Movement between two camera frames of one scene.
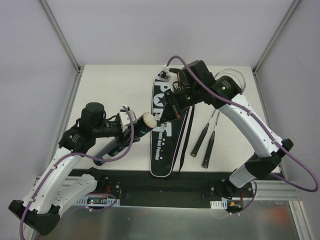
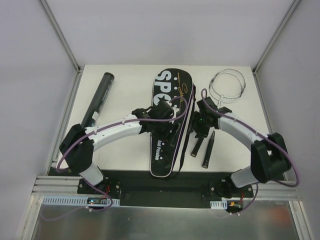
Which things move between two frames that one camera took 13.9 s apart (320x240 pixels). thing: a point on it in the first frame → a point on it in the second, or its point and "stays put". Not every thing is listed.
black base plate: (139, 188) stays put
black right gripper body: (173, 105) → (199, 133)
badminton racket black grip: (194, 151) stays put
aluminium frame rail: (265, 190) stays put
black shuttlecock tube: (138, 126) → (97, 99)
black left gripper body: (127, 132) → (171, 132)
